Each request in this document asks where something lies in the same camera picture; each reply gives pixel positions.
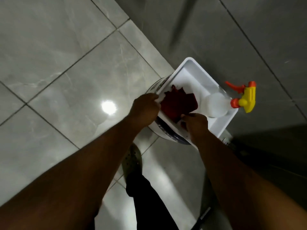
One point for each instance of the person's left hand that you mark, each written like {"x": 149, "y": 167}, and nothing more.
{"x": 144, "y": 110}

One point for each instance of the dark red cloth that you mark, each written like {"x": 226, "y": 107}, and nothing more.
{"x": 178, "y": 103}

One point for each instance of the person's grey shoe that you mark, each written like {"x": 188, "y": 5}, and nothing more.
{"x": 132, "y": 160}

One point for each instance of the white plastic tray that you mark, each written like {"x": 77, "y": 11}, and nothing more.
{"x": 203, "y": 88}

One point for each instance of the person's left fingers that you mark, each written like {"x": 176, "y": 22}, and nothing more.
{"x": 153, "y": 96}

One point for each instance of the person's black trouser leg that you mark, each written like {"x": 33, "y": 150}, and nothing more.
{"x": 148, "y": 203}

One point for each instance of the person's right hand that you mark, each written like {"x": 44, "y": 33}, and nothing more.
{"x": 196, "y": 125}

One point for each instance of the white round bucket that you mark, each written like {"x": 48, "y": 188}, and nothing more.
{"x": 160, "y": 126}

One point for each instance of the person's right fingers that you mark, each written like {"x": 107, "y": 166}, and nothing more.
{"x": 188, "y": 116}

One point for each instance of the person's right forearm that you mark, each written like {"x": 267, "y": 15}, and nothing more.
{"x": 242, "y": 186}

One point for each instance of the clear spray bottle yellow nozzle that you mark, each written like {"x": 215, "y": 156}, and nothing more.
{"x": 225, "y": 102}

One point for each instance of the person's left forearm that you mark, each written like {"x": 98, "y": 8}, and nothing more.
{"x": 69, "y": 179}

